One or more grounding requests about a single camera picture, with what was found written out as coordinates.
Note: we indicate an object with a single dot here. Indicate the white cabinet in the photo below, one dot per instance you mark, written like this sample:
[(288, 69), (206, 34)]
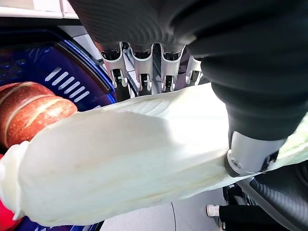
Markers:
[(36, 9)]

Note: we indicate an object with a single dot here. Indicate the red round produce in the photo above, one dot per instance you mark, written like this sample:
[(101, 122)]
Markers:
[(2, 204)]

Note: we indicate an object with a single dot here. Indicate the blue plastic basket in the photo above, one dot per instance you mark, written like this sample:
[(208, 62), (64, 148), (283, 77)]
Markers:
[(79, 69)]

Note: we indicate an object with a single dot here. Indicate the person's white shoe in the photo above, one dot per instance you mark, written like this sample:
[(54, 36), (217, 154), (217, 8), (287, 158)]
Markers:
[(212, 210)]

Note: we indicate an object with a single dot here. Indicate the pale napa cabbage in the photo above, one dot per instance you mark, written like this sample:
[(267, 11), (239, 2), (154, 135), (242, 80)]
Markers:
[(115, 154)]

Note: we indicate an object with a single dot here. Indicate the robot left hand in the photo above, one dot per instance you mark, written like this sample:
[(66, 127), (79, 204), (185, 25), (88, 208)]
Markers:
[(149, 21)]

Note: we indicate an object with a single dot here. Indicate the black textured robot body part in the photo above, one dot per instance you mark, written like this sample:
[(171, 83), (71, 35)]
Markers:
[(284, 195)]

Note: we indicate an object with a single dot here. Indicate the person's leg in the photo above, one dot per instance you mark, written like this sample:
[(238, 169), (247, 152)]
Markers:
[(237, 217)]

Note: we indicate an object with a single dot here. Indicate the red sliced apple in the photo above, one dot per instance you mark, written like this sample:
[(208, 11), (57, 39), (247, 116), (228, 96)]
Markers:
[(31, 113)]

